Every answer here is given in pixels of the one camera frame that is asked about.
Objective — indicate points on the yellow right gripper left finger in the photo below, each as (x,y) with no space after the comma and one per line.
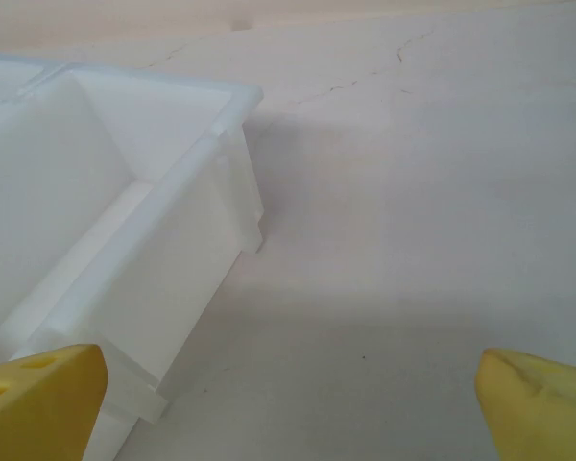
(38,408)

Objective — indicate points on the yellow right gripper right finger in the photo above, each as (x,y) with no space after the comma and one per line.
(542,413)

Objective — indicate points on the white divided container tray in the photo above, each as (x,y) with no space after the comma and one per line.
(173,240)

